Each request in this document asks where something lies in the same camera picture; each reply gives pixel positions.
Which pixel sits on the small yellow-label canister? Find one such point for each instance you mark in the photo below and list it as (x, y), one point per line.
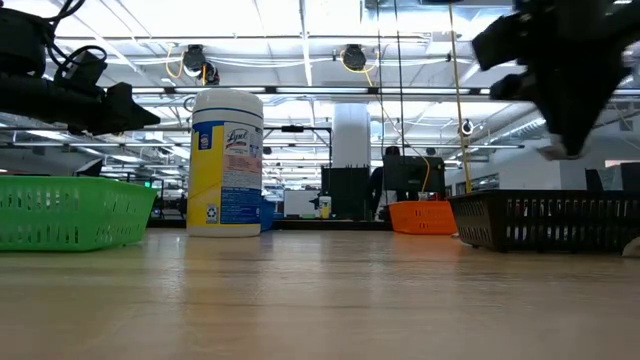
(325, 207)

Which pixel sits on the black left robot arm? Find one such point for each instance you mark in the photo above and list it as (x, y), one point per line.
(20, 45)

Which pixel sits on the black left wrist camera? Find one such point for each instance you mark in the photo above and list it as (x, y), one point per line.
(82, 75)

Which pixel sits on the black monitor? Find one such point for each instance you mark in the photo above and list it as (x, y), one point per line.
(407, 172)

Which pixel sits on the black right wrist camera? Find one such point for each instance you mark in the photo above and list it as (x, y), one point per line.
(502, 42)

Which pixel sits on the white pillar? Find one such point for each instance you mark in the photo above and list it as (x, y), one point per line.
(351, 135)

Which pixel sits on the white screen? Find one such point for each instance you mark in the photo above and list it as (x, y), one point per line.
(300, 202)

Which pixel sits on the black plastic basket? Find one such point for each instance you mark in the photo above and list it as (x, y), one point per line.
(550, 220)

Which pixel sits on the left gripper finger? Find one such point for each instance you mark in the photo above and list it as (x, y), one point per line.
(127, 110)

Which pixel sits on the black cabinet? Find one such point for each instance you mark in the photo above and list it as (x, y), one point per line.
(345, 192)

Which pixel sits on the black stand frame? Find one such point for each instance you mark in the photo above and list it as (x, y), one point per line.
(292, 128)

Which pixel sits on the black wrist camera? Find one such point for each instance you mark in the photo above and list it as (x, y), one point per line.
(82, 75)
(502, 42)

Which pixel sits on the person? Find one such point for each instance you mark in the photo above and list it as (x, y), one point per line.
(376, 190)

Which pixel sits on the green plastic basket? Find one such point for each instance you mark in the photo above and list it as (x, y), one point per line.
(75, 215)

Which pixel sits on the dark monitor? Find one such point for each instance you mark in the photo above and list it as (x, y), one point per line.
(631, 176)

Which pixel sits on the Lysol wipes canister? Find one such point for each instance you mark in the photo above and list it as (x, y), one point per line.
(225, 165)

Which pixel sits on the orange plastic basket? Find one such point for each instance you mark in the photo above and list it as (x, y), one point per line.
(422, 217)

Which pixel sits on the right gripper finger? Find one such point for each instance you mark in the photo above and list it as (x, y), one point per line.
(555, 117)
(585, 117)

